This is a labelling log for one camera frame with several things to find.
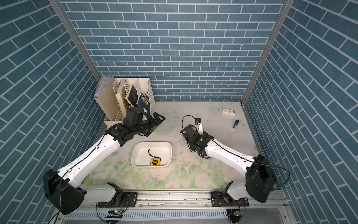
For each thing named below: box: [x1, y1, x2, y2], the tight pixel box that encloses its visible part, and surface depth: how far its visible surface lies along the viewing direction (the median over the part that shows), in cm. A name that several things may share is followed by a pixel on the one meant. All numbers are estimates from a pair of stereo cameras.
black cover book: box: [124, 84, 139, 108], surface depth 101 cm
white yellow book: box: [116, 79, 130, 119], surface depth 96 cm
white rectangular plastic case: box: [221, 108, 236, 117], surface depth 114 cm
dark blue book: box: [136, 92, 151, 115], surface depth 107 cm
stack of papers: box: [94, 75, 112, 98], surface depth 91 cm
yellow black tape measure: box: [148, 148, 162, 167], surface depth 87 cm
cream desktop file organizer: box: [94, 77, 156, 128], surface depth 100 cm
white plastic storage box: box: [130, 141, 173, 168], surface depth 91 cm
